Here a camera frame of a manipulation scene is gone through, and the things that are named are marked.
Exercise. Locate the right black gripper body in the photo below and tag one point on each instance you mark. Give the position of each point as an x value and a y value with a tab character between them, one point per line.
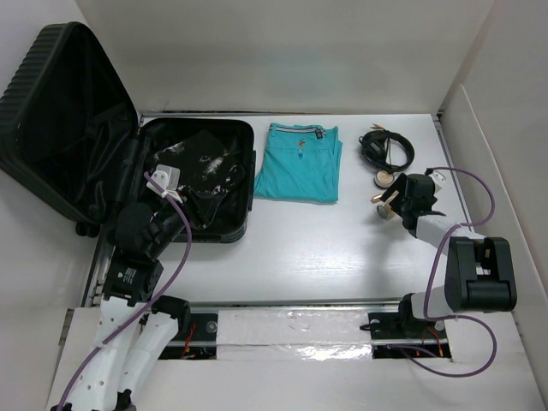
400	203

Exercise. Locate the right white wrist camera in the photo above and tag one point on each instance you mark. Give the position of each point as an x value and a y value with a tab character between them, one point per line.
437	177

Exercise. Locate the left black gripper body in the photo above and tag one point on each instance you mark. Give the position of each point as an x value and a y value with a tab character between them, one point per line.
173	221

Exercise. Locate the turquoise shorts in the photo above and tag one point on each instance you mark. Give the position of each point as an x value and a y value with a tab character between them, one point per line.
300	163

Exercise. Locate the gold makeup brush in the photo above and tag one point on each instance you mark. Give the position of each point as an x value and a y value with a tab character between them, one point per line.
385	197

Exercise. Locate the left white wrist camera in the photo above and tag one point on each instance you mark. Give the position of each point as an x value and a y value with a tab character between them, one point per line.
164	181

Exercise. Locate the silver aluminium rail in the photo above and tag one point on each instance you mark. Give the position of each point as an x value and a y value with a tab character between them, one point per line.
314	303

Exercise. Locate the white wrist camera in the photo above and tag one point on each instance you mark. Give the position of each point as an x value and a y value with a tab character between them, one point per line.
437	177
164	181

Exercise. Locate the black wired headphones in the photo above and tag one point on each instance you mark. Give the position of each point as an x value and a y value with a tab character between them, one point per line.
375	149

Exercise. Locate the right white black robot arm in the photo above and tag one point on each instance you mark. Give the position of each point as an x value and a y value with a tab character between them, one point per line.
470	272

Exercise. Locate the black white tie-dye shirt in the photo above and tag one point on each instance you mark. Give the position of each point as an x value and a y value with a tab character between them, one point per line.
205	165

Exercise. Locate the black hard-shell suitcase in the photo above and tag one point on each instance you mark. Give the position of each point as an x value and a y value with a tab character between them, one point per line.
70	134

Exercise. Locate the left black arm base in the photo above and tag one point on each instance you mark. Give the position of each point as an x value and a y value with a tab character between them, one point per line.
197	342

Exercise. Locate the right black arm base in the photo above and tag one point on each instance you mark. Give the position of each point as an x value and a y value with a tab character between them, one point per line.
393	339

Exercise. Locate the round beige powder compact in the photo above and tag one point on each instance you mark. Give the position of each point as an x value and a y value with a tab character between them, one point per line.
383	179

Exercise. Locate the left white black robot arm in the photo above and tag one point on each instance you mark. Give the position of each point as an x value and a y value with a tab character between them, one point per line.
137	318

